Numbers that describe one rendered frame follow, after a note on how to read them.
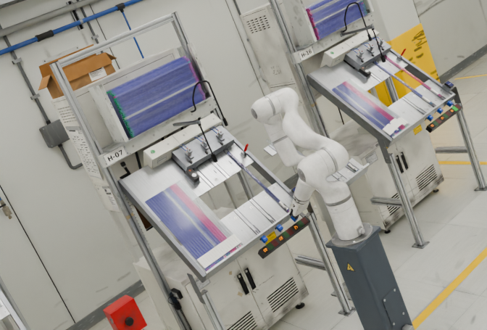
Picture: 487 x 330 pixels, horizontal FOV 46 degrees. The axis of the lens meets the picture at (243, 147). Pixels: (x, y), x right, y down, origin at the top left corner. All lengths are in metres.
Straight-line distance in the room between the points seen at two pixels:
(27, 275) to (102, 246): 0.58
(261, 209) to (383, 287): 0.76
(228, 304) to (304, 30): 1.78
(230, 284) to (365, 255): 0.96
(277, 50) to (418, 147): 1.21
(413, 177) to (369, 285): 1.70
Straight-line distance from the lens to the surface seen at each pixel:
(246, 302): 3.35
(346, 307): 3.42
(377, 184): 3.93
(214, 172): 3.15
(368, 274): 2.61
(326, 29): 3.89
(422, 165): 4.28
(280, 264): 3.45
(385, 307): 2.71
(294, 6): 3.82
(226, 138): 3.24
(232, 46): 5.24
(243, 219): 2.99
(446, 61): 7.31
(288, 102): 2.63
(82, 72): 3.37
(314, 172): 2.41
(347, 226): 2.55
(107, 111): 3.06
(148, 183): 3.09
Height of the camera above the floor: 1.85
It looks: 14 degrees down
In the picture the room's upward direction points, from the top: 23 degrees counter-clockwise
